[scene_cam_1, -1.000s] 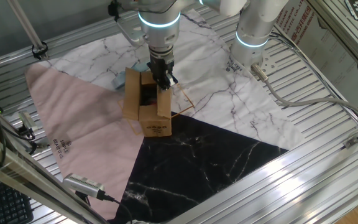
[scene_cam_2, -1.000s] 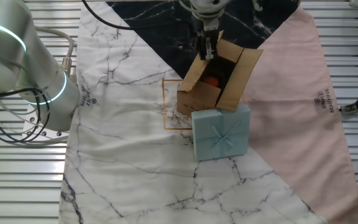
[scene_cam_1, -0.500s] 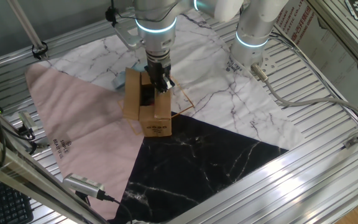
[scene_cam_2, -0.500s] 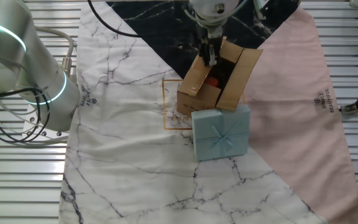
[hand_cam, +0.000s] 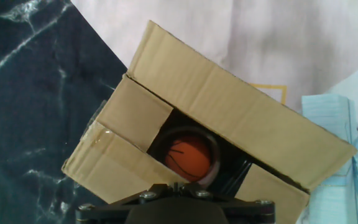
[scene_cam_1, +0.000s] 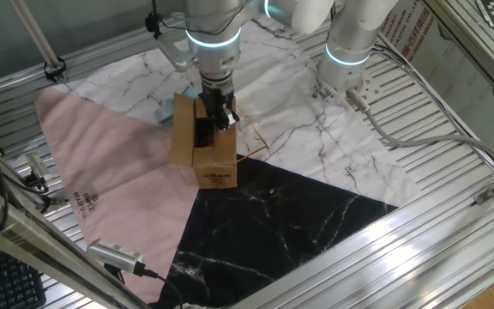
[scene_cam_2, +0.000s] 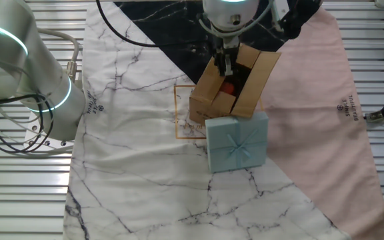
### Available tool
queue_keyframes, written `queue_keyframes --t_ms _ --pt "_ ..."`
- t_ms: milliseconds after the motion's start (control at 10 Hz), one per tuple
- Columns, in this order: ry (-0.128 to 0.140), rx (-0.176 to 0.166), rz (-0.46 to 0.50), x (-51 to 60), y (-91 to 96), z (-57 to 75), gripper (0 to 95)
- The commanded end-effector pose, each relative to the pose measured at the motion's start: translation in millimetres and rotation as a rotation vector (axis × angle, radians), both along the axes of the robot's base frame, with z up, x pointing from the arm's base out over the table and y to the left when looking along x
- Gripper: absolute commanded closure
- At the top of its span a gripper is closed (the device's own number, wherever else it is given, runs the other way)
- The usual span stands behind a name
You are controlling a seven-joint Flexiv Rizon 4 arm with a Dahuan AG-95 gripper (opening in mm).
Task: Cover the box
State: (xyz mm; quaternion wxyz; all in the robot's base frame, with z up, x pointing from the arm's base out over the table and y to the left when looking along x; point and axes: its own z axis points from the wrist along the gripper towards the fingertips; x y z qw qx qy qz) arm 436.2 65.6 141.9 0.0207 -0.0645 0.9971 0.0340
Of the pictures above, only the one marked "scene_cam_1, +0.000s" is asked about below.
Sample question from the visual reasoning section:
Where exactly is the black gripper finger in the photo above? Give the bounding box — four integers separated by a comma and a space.
220, 94, 241, 130
202, 98, 226, 130

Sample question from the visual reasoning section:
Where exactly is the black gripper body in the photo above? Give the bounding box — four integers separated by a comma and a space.
198, 79, 236, 103

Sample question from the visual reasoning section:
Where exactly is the brown cardboard box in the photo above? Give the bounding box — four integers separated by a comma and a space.
168, 92, 239, 190

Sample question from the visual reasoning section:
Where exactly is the light blue gift box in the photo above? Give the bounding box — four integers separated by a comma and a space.
154, 84, 203, 125

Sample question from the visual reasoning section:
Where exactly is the marble pink black cloth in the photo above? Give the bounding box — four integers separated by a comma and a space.
33, 11, 422, 309

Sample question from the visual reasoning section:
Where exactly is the black pole clamp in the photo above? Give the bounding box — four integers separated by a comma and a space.
43, 56, 68, 83

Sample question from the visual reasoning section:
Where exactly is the aluminium pole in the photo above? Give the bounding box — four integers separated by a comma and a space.
9, 0, 68, 82

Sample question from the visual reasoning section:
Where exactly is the grey panel with red print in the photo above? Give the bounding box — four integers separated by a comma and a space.
377, 0, 494, 168

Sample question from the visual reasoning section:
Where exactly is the black keyboard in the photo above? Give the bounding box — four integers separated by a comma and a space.
0, 238, 47, 309

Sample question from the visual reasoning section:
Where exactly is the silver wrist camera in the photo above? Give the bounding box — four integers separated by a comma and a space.
156, 32, 197, 73

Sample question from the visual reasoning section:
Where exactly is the black cable with ferrite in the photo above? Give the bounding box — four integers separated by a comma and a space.
144, 0, 166, 39

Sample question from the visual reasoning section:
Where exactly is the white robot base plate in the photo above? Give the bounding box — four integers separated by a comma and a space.
340, 68, 383, 106

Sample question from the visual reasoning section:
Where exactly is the black camera cable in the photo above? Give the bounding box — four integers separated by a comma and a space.
137, 264, 184, 309

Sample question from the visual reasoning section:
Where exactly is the silver camera with vents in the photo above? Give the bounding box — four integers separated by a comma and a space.
86, 239, 148, 276

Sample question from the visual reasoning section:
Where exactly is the black cable with silver plug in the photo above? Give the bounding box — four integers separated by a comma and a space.
13, 171, 69, 214

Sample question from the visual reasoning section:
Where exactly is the small silver camera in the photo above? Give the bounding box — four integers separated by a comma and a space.
24, 152, 54, 184

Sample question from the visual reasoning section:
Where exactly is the grey cable with metal plug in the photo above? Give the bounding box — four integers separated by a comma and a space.
344, 87, 494, 173

